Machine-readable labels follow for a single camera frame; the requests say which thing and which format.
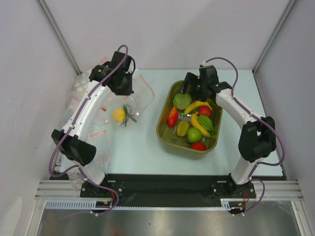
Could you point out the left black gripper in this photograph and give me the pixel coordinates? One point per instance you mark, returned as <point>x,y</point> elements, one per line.
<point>127,91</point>

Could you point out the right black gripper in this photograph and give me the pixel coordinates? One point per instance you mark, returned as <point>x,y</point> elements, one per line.
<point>188,82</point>

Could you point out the green cabbage toy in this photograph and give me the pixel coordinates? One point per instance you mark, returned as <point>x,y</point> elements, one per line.
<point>181,101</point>

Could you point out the green onion toy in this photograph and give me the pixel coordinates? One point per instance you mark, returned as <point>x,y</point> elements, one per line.
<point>128,115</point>

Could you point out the clear zip top bag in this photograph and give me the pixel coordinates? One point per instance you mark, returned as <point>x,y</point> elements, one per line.
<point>142,97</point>

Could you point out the yellow lemon toy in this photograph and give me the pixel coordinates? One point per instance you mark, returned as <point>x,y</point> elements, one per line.
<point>118,115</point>

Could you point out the red mango toy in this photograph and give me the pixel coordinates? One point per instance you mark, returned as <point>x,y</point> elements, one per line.
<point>172,117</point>

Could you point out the long yellow banana toy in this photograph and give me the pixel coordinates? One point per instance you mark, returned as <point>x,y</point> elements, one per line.
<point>197,125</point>

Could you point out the olive green plastic bin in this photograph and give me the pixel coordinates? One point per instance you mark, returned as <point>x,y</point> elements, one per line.
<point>168,135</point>

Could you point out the green apple toy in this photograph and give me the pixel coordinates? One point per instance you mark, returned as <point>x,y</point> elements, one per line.
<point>194,135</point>

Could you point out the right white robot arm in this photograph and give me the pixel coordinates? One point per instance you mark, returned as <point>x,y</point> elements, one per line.
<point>257,139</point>

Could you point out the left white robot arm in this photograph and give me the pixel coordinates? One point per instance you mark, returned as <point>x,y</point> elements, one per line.
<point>111,77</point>

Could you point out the pile of zip bags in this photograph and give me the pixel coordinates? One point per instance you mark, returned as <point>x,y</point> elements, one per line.
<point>71,140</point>

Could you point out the small yellow banana toy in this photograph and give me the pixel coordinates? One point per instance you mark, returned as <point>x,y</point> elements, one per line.
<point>195,105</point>

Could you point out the red apple toy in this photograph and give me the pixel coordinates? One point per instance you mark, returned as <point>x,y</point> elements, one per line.
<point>205,110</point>

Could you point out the yellow starfruit toy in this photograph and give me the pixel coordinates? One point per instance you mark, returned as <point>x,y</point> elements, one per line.
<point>182,128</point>

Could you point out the red tomato toy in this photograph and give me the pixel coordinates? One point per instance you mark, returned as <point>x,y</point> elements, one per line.
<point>198,146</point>

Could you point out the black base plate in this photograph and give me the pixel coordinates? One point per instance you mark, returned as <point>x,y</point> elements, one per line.
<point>163,200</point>

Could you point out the aluminium frame rail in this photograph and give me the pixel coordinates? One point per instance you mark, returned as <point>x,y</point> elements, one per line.
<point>62,189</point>

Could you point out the white slotted cable duct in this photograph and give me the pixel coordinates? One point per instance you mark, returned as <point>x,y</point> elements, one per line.
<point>79,204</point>

